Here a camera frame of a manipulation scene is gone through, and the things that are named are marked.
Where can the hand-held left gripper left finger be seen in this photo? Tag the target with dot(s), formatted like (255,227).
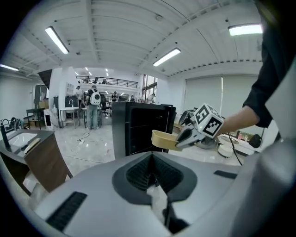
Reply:
(104,208)

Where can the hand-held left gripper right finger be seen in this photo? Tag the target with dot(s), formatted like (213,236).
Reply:
(203,192)

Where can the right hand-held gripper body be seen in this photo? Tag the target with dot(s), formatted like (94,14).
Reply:
(208,120)

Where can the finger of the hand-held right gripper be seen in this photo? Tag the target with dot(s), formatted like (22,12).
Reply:
(187,134)
(189,143)

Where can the yellow plastic tray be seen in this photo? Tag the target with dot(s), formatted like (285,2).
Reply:
(162,140)

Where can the black cabinet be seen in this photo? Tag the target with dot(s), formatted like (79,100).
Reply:
(120,129)

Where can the person's right forearm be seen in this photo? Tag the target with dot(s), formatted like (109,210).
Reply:
(238,120)

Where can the zebra striped chair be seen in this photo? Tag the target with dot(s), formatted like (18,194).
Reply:
(185,118)

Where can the grey roller blind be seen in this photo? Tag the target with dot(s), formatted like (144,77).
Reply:
(203,92)
(238,92)

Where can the wooden sink counter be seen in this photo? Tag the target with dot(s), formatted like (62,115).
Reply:
(46,162)

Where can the white ceiling tube light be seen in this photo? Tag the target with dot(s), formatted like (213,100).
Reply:
(166,56)
(56,39)
(9,67)
(245,29)

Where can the person's black shirt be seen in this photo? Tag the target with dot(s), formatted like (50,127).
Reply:
(273,69)

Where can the black mezzanine railing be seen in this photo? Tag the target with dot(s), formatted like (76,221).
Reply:
(115,81)

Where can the light wooden tray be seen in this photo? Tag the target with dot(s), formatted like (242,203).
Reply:
(32,145)

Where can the white sink basin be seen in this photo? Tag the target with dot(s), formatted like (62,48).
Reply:
(23,139)

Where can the white cabinet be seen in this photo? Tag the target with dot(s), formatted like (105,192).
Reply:
(48,111)

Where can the black shelf table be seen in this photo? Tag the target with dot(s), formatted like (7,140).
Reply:
(34,110)

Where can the black faucet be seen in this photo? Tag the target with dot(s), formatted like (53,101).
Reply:
(5,139)

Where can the black white striped bag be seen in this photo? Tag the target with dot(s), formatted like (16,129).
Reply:
(16,123)

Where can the black staircase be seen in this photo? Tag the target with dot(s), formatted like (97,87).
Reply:
(45,76)

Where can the metal frame sink stand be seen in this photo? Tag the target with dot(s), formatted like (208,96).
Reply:
(72,101)

